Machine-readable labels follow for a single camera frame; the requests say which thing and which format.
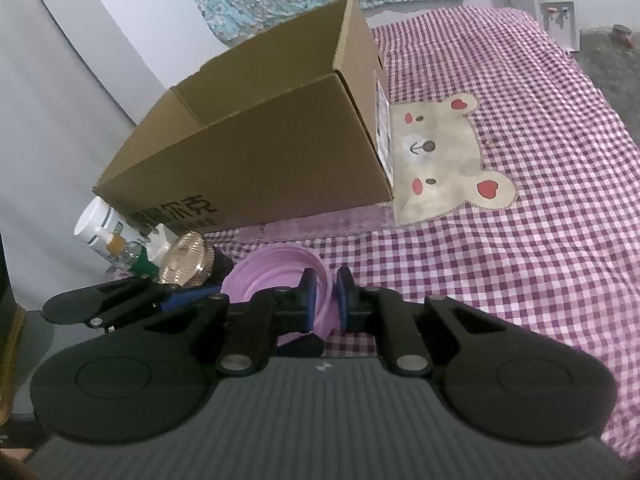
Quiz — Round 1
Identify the large cardboard box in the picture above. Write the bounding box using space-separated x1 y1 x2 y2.
94 0 394 233

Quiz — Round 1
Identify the white supplement bottle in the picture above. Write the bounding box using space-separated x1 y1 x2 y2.
74 196 144 259

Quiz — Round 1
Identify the white water dispenser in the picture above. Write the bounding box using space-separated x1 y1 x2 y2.
509 0 580 52

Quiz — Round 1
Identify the purple checkered tablecloth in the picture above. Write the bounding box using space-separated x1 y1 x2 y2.
213 8 639 460

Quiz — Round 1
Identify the gold round compact case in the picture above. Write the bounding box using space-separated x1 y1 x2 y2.
157 232 234 288

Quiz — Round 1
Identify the green dropper bottle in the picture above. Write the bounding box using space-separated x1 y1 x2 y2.
96 229 158 278

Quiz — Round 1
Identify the white power adapter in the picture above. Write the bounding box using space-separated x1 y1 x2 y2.
145 223 178 266

